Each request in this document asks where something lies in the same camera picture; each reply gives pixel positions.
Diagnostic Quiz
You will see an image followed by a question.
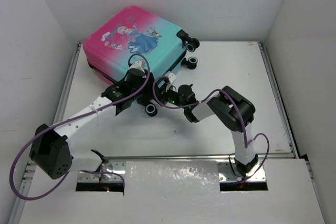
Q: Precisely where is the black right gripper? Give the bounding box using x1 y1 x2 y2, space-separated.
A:
153 82 187 110

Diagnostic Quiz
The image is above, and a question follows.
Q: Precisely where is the pink and teal kids suitcase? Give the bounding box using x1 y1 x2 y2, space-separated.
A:
83 6 200 116

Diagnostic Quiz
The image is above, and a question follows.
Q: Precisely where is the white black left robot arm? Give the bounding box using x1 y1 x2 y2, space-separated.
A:
29 69 153 179

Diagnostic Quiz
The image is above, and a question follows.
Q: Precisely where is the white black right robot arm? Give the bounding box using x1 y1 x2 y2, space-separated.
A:
152 77 258 176

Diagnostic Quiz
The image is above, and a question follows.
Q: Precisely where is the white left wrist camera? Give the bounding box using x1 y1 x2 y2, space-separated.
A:
130 59 146 71

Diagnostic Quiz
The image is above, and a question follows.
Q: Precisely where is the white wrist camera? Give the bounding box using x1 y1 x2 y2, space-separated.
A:
165 72 176 85
130 59 146 71

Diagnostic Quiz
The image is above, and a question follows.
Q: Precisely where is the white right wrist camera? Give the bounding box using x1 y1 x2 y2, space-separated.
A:
165 72 176 85

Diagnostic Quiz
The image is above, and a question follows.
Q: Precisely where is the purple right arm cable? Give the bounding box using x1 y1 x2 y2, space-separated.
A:
152 76 270 184

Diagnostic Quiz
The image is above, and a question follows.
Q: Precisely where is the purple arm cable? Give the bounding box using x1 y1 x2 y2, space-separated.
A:
9 53 152 200
152 76 270 184

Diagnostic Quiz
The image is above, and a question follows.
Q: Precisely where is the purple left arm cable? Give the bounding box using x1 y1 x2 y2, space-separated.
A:
9 53 152 200

